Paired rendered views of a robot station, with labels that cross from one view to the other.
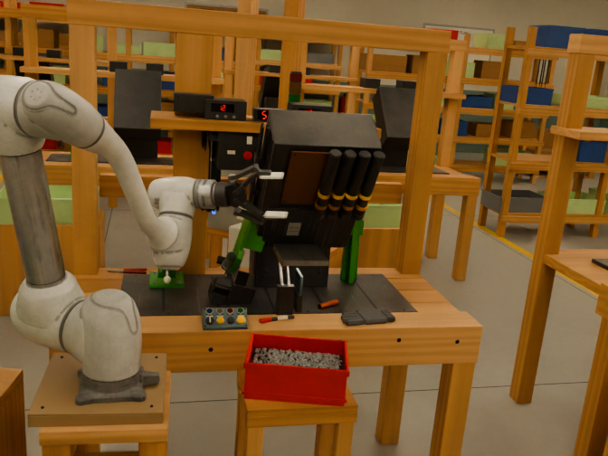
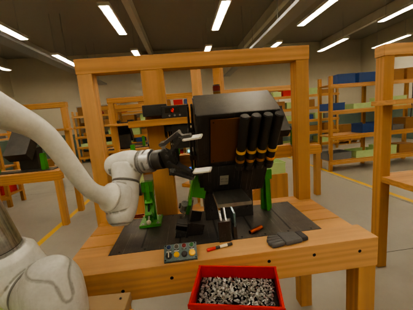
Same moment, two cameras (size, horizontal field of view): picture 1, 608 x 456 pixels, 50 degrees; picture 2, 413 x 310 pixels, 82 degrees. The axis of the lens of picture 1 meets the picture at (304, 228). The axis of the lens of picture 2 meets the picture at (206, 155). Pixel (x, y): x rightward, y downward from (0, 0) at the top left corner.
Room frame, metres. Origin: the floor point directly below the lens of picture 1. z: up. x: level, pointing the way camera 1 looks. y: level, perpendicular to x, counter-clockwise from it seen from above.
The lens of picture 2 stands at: (1.08, -0.06, 1.53)
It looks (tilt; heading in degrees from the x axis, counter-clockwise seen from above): 9 degrees down; 8
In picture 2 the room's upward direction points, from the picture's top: 5 degrees counter-clockwise
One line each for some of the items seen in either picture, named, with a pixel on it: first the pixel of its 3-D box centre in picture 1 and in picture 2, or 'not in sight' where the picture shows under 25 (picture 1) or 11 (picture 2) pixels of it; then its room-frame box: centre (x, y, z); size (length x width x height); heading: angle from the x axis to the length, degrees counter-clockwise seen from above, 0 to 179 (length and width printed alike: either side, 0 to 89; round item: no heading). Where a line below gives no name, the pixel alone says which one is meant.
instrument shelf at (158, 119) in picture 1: (265, 124); (201, 118); (2.65, 0.19, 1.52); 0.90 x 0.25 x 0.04; 103
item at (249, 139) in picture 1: (238, 148); (186, 135); (2.57, 0.28, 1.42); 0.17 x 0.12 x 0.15; 103
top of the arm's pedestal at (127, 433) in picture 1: (111, 404); not in sight; (1.62, 0.50, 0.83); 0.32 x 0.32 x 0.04; 11
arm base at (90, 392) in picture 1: (118, 376); not in sight; (1.63, 0.48, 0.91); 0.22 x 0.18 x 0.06; 107
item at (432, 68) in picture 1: (261, 160); (203, 141); (2.69, 0.20, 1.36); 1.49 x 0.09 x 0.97; 103
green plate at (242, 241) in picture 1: (252, 230); (198, 184); (2.32, 0.19, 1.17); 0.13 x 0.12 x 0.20; 103
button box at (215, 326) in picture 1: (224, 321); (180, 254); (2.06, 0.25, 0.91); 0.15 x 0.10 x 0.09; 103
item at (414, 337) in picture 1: (277, 341); (222, 263); (2.12, 0.06, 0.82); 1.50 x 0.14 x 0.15; 103
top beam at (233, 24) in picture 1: (269, 27); (196, 60); (2.69, 0.20, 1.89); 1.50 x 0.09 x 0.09; 103
